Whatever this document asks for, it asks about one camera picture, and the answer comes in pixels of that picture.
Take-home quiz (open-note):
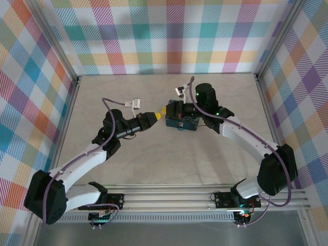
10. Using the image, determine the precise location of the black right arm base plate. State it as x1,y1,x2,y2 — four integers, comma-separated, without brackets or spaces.
214,191,262,209

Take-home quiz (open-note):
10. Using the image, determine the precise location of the aluminium side rail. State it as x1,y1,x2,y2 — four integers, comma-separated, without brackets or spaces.
45,76,83,192
253,74,294,189

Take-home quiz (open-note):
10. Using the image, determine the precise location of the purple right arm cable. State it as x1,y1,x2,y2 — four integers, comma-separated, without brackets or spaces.
184,76,293,228

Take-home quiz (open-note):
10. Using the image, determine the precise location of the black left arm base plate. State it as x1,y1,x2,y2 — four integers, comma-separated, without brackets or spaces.
77,193,126,211

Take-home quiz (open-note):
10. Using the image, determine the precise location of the dark blue patterned box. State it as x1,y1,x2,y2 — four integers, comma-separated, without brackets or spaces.
165,101,201,132

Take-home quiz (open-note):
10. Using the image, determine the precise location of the aluminium frame post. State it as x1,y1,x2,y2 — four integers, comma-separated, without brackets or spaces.
25,0,83,85
253,0,307,80

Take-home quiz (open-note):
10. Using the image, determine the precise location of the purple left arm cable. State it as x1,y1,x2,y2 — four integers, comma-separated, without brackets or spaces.
42,97,134,230

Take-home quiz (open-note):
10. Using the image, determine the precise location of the grey slotted cable duct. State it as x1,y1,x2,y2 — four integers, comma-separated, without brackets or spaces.
40,214,236,222

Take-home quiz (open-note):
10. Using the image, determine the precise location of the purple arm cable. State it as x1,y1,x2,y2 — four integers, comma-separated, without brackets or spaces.
42,97,134,230
184,76,293,228

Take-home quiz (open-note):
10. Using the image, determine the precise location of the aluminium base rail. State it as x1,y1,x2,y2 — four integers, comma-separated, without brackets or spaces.
27,188,308,213

